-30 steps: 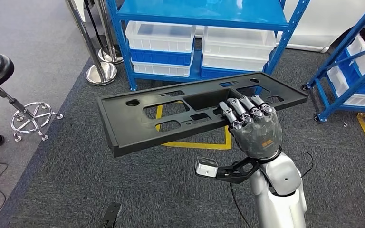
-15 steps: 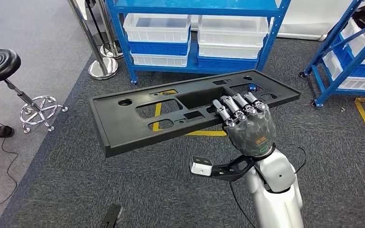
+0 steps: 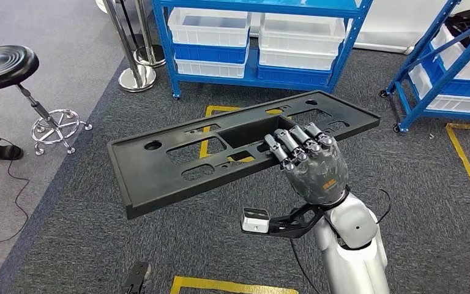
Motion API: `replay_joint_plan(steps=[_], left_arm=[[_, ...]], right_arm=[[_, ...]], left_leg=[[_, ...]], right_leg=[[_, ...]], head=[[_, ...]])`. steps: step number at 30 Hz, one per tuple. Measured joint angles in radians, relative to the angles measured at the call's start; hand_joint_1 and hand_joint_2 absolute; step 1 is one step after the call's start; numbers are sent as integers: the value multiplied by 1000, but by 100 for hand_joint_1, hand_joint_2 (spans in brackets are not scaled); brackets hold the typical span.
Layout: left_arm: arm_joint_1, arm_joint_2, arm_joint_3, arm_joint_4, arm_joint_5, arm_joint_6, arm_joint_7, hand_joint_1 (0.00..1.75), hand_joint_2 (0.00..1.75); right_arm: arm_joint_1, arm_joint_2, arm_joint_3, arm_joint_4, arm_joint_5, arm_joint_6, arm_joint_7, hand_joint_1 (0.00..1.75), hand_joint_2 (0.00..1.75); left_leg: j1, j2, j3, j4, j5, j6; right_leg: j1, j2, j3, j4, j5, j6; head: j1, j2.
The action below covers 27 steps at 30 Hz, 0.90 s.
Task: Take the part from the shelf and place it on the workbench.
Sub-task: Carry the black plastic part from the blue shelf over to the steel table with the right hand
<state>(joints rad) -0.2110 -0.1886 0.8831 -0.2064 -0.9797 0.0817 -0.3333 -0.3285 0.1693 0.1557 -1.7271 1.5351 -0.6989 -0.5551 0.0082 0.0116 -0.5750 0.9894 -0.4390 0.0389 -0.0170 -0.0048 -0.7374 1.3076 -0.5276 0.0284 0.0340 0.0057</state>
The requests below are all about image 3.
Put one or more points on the black round stool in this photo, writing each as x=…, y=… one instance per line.
x=4, y=65

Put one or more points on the white car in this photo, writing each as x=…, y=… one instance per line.
x=381, y=24

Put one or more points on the black plastic panel part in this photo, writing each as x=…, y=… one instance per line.
x=154, y=182

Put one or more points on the blue metal shelf rack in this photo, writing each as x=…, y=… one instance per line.
x=255, y=77
x=417, y=101

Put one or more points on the yellow floor tape square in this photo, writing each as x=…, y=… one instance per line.
x=218, y=108
x=202, y=283

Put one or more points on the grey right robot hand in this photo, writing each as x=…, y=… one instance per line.
x=320, y=174

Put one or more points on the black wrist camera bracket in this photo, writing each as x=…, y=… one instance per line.
x=287, y=229

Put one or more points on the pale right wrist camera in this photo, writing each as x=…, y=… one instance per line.
x=255, y=225

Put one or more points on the black wheeled robot base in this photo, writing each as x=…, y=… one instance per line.
x=137, y=280

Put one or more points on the blue plastic bin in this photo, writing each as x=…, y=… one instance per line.
x=291, y=76
x=466, y=87

